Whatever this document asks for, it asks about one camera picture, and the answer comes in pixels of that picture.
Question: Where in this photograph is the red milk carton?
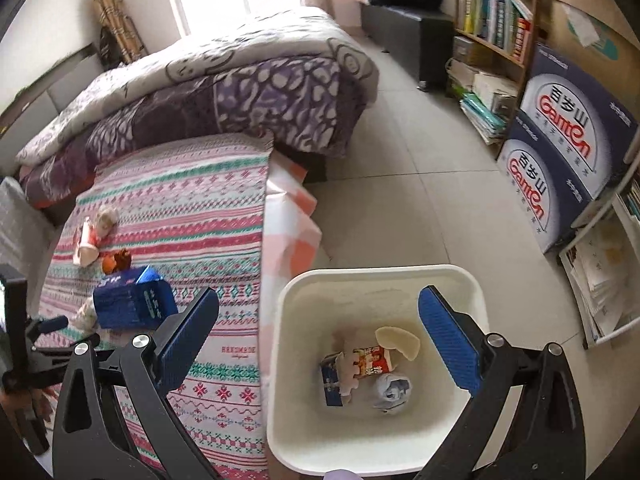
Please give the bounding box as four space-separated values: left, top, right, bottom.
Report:
350 345 396 376

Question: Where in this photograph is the row of green books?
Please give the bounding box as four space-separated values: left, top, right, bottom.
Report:
462 0 533 59

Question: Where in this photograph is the pile of books and boxes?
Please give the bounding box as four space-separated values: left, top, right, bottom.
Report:
446 35 521 144

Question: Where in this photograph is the black bag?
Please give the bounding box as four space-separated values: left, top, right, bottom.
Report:
99 25 126 68

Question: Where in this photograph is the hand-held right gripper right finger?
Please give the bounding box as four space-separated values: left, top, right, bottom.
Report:
418 285 586 480

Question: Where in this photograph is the white plastic trash bin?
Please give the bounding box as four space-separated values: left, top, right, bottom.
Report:
266 264 490 478

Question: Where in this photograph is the blue water carton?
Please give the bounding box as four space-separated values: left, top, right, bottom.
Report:
497 112 608 254
520 42 640 201

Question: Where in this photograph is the red and white paper cup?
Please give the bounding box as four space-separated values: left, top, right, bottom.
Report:
74 217 99 267

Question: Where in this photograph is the purple patterned blanket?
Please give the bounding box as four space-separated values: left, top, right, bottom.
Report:
20 57 368 208

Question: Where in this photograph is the white cartoon print quilt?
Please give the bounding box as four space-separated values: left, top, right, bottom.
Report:
15 7 381 166

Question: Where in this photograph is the small blue box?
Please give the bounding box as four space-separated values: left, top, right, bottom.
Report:
320 351 358 407

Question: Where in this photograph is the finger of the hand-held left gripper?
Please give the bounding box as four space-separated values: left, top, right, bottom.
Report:
27 334 102 367
24 315 71 343

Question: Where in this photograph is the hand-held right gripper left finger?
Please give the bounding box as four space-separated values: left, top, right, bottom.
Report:
52 286 221 480

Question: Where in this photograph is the bed with grey headboard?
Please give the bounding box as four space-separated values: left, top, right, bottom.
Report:
0 5 381 211

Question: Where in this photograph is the white shelf rack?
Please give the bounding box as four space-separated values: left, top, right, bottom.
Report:
557 125 640 348

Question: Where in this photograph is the pink checked tablecloth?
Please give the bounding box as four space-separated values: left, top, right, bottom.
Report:
260 152 323 461

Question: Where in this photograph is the beige plaid coat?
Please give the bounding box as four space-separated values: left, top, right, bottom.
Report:
92 0 148 66

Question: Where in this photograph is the orange small toy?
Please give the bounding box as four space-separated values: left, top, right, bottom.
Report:
102 250 132 275

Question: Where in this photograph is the large blue cardboard box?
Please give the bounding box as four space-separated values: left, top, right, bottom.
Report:
93 265 177 331

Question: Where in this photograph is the cream curved paper piece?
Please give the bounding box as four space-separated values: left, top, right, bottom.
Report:
375 326 422 362

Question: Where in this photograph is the white tissue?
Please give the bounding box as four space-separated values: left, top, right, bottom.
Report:
70 296 101 332
96 206 120 235

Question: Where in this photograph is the stack of white booklets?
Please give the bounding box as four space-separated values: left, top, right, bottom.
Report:
562 215 640 343

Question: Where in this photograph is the black storage bench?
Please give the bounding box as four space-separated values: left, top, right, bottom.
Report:
361 4 453 87

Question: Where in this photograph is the striped patterned tablecloth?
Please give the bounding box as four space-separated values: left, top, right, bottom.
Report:
37 132 273 480

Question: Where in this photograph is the white striped cloth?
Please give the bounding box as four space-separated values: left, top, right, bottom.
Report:
0 175 56 281

